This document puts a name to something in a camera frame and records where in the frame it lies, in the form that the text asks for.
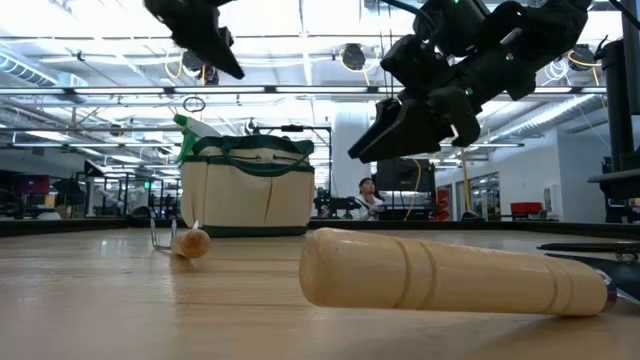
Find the black background monitor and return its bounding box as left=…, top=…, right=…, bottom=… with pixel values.
left=375, top=158, right=436, bottom=194

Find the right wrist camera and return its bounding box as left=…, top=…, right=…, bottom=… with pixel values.
left=412, top=0, right=494, bottom=57

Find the red cabinet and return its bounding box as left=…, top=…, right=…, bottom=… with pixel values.
left=435, top=187, right=451, bottom=223

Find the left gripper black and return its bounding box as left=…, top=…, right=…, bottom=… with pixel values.
left=143, top=0, right=246, bottom=80

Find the black table frame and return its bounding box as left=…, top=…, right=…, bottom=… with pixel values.
left=0, top=217, right=640, bottom=240

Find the beige green gardening bag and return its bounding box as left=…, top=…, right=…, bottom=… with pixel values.
left=178, top=133, right=318, bottom=239

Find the yellow hanging cable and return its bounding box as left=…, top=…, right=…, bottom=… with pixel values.
left=458, top=147, right=475, bottom=222

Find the grey equipment cart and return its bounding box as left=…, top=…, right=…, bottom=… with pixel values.
left=587, top=169, right=640, bottom=225

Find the black cable loop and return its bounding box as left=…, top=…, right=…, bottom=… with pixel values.
left=181, top=95, right=208, bottom=115

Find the black ceiling cord reel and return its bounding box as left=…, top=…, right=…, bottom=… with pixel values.
left=180, top=49, right=221, bottom=87
left=341, top=43, right=368, bottom=73
left=568, top=43, right=600, bottom=72

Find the green spray bottle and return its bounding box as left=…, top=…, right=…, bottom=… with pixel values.
left=173, top=113, right=222, bottom=164

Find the red chair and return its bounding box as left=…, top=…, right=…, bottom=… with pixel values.
left=509, top=201, right=545, bottom=218

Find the person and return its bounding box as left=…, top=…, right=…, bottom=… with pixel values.
left=349, top=177, right=387, bottom=223

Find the wide wooden handle trowel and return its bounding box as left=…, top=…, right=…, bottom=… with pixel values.
left=298, top=227, right=640, bottom=319

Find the white building pillar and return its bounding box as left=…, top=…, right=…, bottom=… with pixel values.
left=332, top=102, right=374, bottom=199

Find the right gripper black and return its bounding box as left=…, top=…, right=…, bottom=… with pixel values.
left=347, top=29, right=537, bottom=164

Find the wooden handle three-prong cultivator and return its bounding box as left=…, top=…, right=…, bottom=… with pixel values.
left=149, top=214, right=213, bottom=260

